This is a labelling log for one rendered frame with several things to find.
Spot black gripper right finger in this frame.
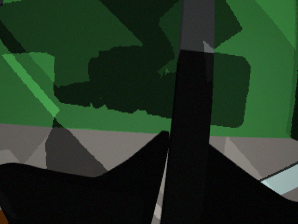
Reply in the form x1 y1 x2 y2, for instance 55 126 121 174
201 144 298 224

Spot green putting mat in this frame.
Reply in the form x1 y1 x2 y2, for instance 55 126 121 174
0 0 298 139

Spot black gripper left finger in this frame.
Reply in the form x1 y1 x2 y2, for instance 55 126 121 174
0 131 170 224

